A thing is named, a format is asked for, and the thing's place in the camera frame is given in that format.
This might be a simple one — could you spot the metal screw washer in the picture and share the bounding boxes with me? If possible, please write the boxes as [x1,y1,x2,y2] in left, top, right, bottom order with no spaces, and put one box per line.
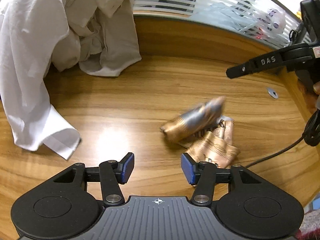
[267,87,278,99]

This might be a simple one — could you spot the beige cloth garment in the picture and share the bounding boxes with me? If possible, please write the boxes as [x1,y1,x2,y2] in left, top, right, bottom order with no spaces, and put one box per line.
[52,0,141,77]

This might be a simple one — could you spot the clear plastic bag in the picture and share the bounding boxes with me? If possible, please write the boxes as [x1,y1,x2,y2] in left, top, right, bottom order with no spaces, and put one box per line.
[189,3,286,38]

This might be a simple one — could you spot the white shirt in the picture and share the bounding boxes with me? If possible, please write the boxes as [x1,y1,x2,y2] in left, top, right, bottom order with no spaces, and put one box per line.
[1,0,80,159]

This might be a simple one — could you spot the black cable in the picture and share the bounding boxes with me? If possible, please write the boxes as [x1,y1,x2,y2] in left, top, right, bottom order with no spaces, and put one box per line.
[244,108,320,169]

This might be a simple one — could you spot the frosted glass partition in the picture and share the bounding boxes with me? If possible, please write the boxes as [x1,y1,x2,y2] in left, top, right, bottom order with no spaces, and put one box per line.
[132,0,313,49]

